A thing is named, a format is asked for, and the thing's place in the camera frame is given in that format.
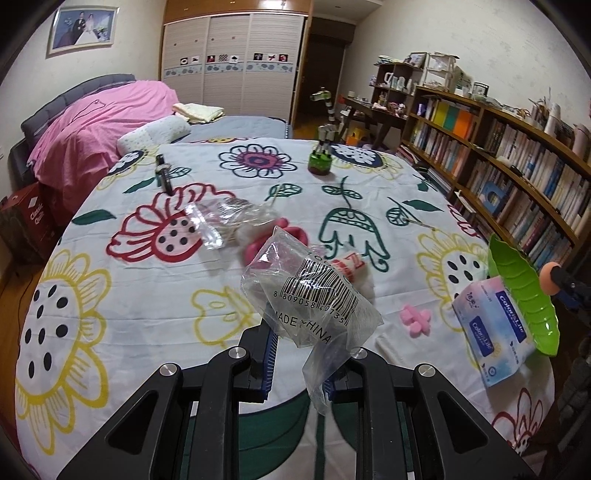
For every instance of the wooden desk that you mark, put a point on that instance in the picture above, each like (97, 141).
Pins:
(383, 118)

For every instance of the white sliding wardrobe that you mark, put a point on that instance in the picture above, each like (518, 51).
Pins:
(245, 63)

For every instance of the pink foam tube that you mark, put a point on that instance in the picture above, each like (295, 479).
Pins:
(267, 248)

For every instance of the black clip tool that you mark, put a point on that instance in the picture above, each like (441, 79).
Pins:
(162, 172)

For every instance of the pink blanket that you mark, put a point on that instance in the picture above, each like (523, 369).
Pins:
(79, 147)

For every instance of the red box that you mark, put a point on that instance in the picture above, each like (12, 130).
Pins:
(27, 227)

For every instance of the cotton swabs plastic bag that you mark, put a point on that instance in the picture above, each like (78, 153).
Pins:
(230, 220)

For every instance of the pink flower sponge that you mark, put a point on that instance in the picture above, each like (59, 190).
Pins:
(417, 321)

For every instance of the white pillow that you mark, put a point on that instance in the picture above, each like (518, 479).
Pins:
(162, 131)

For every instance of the folded cream towel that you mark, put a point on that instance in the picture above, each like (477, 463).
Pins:
(196, 113)

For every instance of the wooden cotton swab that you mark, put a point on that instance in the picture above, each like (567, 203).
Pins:
(421, 223)

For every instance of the dark bed headboard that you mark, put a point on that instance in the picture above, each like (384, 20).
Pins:
(34, 127)

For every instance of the floral bed sheet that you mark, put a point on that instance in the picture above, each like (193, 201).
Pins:
(179, 249)

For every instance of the wooden bookshelf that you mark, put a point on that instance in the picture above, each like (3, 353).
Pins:
(509, 171)

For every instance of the striped giraffe toy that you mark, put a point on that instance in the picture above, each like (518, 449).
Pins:
(320, 160)

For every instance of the orange makeup sponge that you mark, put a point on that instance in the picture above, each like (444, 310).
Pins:
(547, 284)

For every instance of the clear barcode plastic bag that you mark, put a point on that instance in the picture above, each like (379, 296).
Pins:
(307, 301)

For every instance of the tissue pack blue label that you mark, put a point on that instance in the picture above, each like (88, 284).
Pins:
(496, 331)

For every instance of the green leaf tray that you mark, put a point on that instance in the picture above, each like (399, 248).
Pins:
(522, 282)

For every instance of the framed wedding photo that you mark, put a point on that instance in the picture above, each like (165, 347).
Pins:
(82, 28)

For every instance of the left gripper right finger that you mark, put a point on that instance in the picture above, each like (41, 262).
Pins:
(414, 423)

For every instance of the dark wooden door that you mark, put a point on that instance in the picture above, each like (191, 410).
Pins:
(322, 66)

